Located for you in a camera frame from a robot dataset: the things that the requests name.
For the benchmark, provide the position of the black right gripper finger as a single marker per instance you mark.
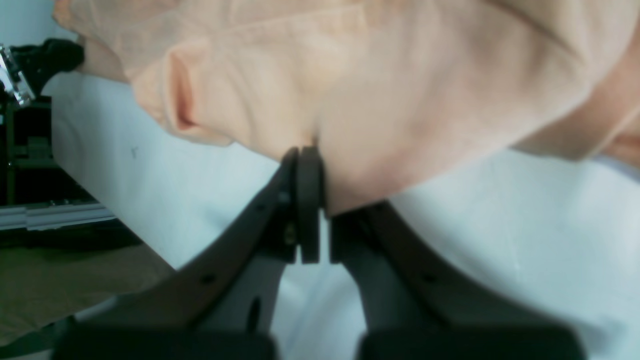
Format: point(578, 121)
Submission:
point(417, 306)
point(219, 306)

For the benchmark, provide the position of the image-left right gripper black finger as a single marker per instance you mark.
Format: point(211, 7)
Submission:
point(40, 63)

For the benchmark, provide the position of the peach T-shirt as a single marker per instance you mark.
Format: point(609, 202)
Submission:
point(392, 92)

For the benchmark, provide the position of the aluminium table frame rail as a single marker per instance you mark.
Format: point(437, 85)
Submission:
point(52, 216)

